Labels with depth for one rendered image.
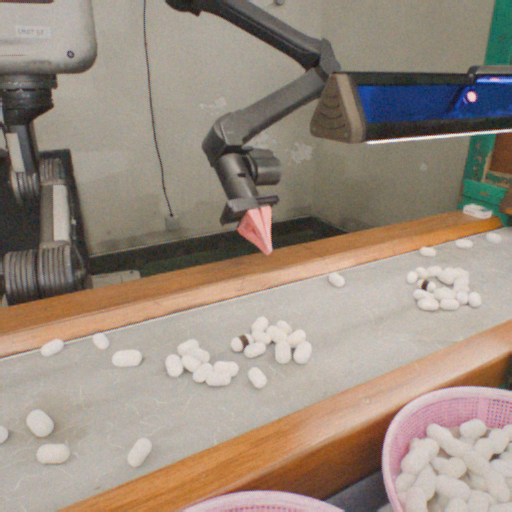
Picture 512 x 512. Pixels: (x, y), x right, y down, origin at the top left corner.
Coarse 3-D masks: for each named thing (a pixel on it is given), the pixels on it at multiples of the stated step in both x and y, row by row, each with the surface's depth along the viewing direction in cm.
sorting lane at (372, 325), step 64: (448, 256) 93; (192, 320) 68; (320, 320) 68; (384, 320) 68; (448, 320) 68; (0, 384) 54; (64, 384) 54; (128, 384) 54; (192, 384) 54; (320, 384) 54; (0, 448) 45; (128, 448) 45; (192, 448) 45
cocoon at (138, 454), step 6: (138, 444) 43; (144, 444) 43; (150, 444) 44; (132, 450) 43; (138, 450) 43; (144, 450) 43; (150, 450) 44; (132, 456) 42; (138, 456) 42; (144, 456) 43; (132, 462) 42; (138, 462) 42
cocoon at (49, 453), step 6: (48, 444) 43; (54, 444) 43; (60, 444) 43; (42, 450) 42; (48, 450) 42; (54, 450) 42; (60, 450) 42; (66, 450) 43; (42, 456) 42; (48, 456) 42; (54, 456) 42; (60, 456) 42; (66, 456) 43; (42, 462) 42; (48, 462) 42; (54, 462) 42; (60, 462) 42
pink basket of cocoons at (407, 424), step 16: (416, 400) 47; (432, 400) 48; (448, 400) 49; (464, 400) 49; (480, 400) 49; (496, 400) 49; (400, 416) 45; (416, 416) 47; (432, 416) 48; (448, 416) 49; (464, 416) 49; (480, 416) 49; (496, 416) 49; (400, 432) 45; (416, 432) 47; (384, 448) 41; (400, 448) 45; (384, 464) 39; (384, 480) 38
